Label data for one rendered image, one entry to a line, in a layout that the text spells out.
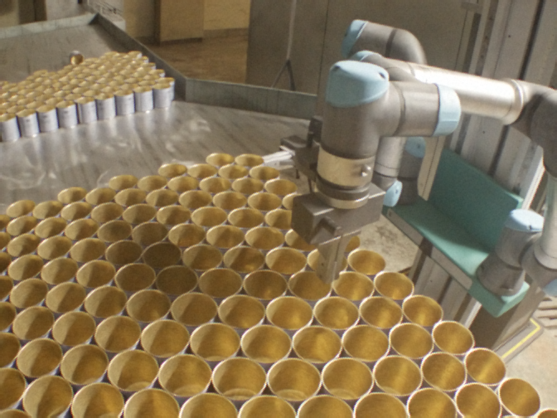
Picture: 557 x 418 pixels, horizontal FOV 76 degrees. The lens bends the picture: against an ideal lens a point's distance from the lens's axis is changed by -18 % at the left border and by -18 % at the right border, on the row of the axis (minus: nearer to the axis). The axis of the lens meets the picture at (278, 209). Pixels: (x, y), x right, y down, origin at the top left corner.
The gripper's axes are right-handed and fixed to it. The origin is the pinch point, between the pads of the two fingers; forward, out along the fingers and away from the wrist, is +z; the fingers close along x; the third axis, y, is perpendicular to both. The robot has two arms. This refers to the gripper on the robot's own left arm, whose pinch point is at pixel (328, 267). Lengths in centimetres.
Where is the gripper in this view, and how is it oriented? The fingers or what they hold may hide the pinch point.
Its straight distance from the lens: 67.0
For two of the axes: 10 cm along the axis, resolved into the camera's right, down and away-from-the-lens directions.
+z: -0.6, 8.4, 5.4
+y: 5.2, 4.9, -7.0
